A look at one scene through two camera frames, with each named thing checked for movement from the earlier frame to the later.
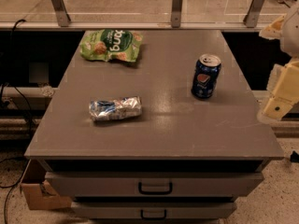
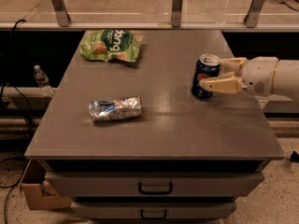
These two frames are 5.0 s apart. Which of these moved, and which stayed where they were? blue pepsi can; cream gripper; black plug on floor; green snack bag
Moved: cream gripper
Stayed: green snack bag; blue pepsi can; black plug on floor
